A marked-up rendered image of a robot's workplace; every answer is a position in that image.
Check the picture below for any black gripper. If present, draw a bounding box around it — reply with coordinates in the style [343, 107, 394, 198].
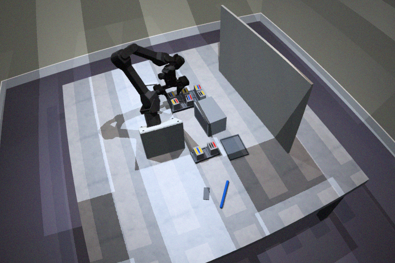
[153, 75, 189, 99]

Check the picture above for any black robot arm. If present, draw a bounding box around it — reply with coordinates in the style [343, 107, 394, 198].
[111, 43, 185, 128]

